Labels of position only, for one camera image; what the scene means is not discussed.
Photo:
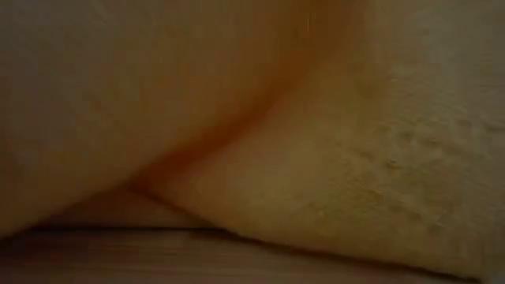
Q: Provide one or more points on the yellow towel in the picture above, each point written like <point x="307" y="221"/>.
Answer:
<point x="276" y="138"/>

